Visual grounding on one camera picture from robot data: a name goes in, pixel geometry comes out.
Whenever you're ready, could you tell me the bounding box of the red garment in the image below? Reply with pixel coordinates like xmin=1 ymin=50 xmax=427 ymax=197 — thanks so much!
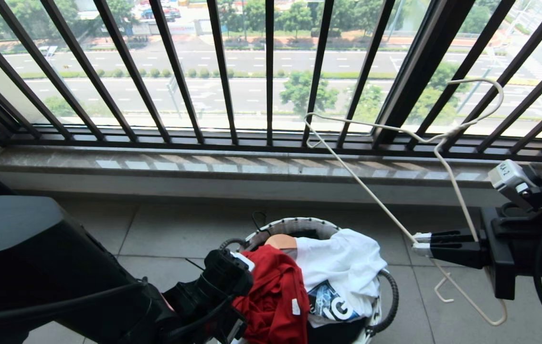
xmin=232 ymin=244 xmax=310 ymax=344

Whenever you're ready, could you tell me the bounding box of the cream wire clothes hanger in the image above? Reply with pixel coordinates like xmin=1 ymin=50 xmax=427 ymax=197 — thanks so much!
xmin=303 ymin=77 xmax=509 ymax=327

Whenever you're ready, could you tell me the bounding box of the black metal window railing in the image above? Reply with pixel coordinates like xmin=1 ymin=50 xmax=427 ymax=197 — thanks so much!
xmin=0 ymin=0 xmax=542 ymax=164

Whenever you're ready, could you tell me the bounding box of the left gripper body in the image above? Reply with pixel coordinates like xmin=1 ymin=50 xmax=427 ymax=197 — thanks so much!
xmin=175 ymin=286 xmax=248 ymax=344

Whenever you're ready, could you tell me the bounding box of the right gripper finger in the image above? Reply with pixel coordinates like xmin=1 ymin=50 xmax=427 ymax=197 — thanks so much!
xmin=413 ymin=229 xmax=482 ymax=247
xmin=412 ymin=243 xmax=489 ymax=269

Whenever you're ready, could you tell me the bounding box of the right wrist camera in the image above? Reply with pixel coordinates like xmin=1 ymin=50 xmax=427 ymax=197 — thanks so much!
xmin=488 ymin=160 xmax=542 ymax=225

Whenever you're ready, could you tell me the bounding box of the green tree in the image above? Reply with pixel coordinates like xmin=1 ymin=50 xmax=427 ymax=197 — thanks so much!
xmin=407 ymin=61 xmax=469 ymax=126
xmin=279 ymin=70 xmax=340 ymax=116

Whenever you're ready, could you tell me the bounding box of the white laundry basket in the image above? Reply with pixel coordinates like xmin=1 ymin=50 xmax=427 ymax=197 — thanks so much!
xmin=218 ymin=216 xmax=400 ymax=344

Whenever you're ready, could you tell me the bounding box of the stone window sill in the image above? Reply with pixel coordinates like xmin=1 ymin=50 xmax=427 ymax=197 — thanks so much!
xmin=0 ymin=147 xmax=542 ymax=193

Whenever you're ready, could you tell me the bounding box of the dark window frame post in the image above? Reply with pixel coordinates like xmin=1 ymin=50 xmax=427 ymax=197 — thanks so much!
xmin=372 ymin=0 xmax=449 ymax=148

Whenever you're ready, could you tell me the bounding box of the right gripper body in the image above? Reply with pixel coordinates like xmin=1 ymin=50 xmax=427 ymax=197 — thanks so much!
xmin=480 ymin=203 xmax=542 ymax=301

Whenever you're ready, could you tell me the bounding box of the white printed t-shirt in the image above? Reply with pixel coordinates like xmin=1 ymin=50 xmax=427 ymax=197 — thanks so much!
xmin=294 ymin=228 xmax=389 ymax=328

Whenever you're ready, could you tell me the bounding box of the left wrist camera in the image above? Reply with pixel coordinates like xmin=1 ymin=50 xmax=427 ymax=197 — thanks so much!
xmin=203 ymin=248 xmax=255 ymax=298

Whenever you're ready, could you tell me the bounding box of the peach garment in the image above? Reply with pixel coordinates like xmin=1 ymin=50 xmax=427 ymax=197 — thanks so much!
xmin=265 ymin=234 xmax=298 ymax=261

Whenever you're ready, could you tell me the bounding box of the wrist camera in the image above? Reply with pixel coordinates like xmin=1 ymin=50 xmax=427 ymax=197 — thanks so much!
xmin=488 ymin=160 xmax=542 ymax=225
xmin=203 ymin=248 xmax=255 ymax=298

